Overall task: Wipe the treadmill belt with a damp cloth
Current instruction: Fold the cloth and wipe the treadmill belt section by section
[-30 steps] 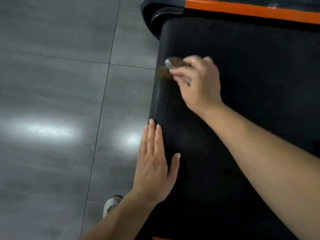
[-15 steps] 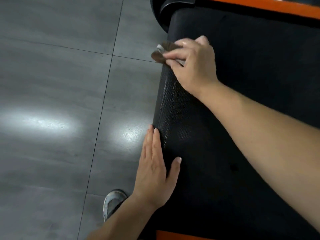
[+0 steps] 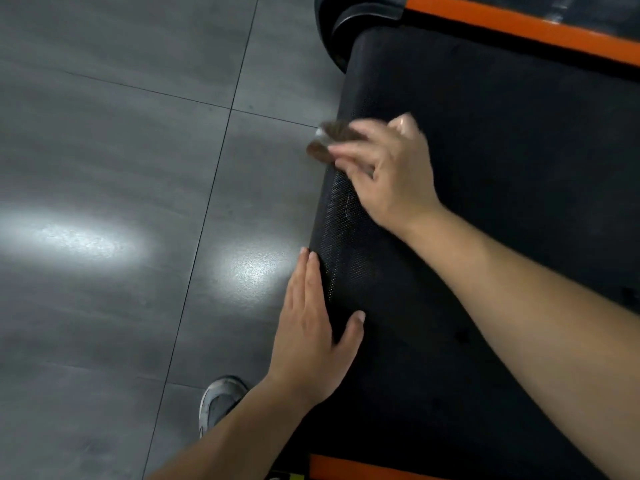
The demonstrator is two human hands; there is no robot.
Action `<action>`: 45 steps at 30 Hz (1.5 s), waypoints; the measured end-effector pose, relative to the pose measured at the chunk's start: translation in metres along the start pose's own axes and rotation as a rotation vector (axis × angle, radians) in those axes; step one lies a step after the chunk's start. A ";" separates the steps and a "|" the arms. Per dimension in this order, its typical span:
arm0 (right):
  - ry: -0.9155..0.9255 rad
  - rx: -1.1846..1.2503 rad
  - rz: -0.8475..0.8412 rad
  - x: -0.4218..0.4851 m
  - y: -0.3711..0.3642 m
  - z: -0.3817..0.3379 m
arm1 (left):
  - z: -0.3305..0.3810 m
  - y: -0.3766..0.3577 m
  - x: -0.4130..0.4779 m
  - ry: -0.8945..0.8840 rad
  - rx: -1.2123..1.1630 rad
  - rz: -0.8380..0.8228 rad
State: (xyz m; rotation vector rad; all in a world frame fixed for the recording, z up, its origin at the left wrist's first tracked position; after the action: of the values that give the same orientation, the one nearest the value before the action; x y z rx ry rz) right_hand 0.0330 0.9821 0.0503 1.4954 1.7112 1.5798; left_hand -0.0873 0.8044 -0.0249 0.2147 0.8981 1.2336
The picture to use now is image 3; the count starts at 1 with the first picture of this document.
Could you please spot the person's right hand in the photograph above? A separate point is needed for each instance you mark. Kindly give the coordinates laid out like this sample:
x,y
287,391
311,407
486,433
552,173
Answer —
x,y
405,179

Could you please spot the person's left grey sneaker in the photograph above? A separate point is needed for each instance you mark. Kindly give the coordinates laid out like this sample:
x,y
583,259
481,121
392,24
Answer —
x,y
217,399

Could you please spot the person's right forearm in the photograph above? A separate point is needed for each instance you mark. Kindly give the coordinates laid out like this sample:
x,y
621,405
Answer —
x,y
525,304

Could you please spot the person's left forearm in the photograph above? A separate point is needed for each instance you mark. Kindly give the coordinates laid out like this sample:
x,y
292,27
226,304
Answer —
x,y
235,439

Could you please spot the brown and grey cleaning cloth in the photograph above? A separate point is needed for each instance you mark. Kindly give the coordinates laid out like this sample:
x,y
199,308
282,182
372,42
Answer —
x,y
321,152

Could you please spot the person's left hand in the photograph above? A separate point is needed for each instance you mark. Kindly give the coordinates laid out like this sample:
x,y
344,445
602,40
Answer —
x,y
305,354

